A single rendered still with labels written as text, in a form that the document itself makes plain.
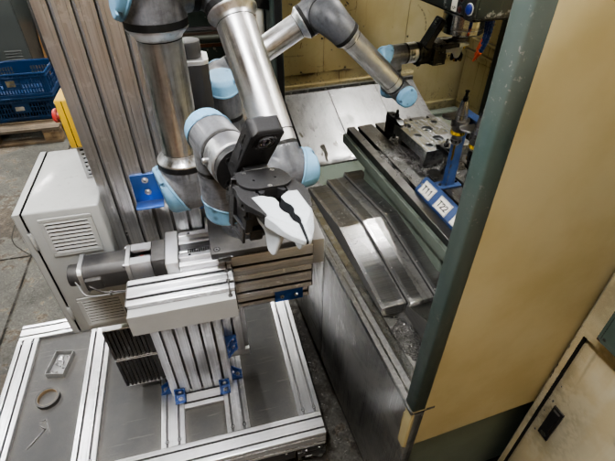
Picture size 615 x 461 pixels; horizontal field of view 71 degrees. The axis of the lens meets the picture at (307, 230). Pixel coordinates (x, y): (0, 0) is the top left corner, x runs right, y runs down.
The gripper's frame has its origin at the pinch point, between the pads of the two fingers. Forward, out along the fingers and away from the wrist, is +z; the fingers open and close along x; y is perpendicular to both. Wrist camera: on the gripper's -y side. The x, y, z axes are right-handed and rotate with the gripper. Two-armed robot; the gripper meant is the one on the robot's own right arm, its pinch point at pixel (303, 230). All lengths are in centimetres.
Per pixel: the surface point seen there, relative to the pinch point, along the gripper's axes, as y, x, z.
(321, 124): 69, -115, -174
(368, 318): 72, -52, -36
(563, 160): -1.3, -49.9, -1.7
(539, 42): -19.1, -34.5, -4.0
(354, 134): 54, -105, -128
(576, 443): 83, -89, 19
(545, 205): 8, -51, -2
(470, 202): 6.4, -35.6, -5.4
